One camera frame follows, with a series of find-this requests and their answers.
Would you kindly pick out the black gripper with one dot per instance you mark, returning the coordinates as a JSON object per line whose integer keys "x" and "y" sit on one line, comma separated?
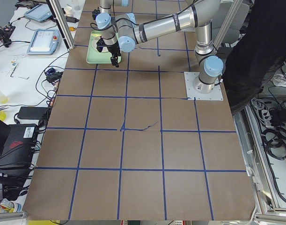
{"x": 112, "y": 49}
{"x": 96, "y": 12}

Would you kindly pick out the white round plate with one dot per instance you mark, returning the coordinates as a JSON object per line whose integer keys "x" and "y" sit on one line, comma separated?
{"x": 98, "y": 44}

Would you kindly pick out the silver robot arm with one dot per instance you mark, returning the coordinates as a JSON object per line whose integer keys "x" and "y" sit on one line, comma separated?
{"x": 106, "y": 6}
{"x": 121, "y": 34}

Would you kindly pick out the mint green tray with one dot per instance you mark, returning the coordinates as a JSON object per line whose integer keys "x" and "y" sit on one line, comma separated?
{"x": 93, "y": 56}

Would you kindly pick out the white lavender cup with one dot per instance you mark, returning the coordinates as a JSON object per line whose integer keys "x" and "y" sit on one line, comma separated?
{"x": 68, "y": 11}

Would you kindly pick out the gold metal cylinder tool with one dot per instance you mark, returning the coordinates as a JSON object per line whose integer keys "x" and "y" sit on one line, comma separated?
{"x": 71, "y": 29}

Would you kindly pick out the far blue teach pendant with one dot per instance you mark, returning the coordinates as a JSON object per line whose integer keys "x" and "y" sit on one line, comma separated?
{"x": 39, "y": 13}

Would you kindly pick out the blue teach pendant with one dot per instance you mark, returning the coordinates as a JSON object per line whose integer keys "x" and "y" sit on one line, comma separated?
{"x": 39, "y": 13}
{"x": 44, "y": 42}

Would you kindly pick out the near blue teach pendant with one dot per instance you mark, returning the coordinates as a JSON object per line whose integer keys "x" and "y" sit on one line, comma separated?
{"x": 44, "y": 42}

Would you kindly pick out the black power adapter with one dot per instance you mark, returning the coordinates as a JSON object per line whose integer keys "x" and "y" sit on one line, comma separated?
{"x": 31, "y": 113}

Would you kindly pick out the grey mesh office chair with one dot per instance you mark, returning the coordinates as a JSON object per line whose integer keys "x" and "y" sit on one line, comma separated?
{"x": 228, "y": 21}

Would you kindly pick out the black computer box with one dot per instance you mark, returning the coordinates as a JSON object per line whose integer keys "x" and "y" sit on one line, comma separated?
{"x": 19, "y": 147}

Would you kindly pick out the person in black clothes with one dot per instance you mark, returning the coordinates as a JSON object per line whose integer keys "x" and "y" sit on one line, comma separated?
{"x": 258, "y": 55}

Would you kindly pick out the aluminium frame post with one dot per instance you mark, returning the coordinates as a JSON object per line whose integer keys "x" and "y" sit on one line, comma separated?
{"x": 61, "y": 22}

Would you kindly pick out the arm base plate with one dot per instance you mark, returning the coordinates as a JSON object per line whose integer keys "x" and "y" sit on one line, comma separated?
{"x": 197, "y": 90}

